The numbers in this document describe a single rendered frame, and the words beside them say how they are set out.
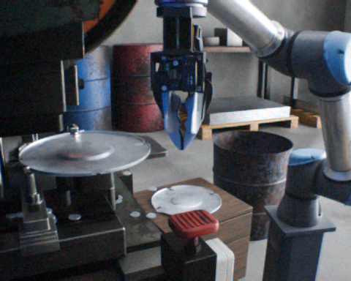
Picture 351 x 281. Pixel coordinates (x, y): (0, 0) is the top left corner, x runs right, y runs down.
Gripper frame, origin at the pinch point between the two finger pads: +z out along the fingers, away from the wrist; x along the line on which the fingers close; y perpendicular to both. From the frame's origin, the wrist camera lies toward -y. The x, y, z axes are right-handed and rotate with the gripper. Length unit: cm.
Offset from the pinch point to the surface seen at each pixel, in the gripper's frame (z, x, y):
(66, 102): -4.0, -24.2, -11.0
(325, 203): 81, 72, -163
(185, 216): 11.2, 0.9, 3.7
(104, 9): -25, -30, -52
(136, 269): 23.0, -7.8, 2.2
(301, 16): -58, 110, -486
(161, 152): 8.2, -7.0, -20.7
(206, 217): 11.3, 4.2, 3.4
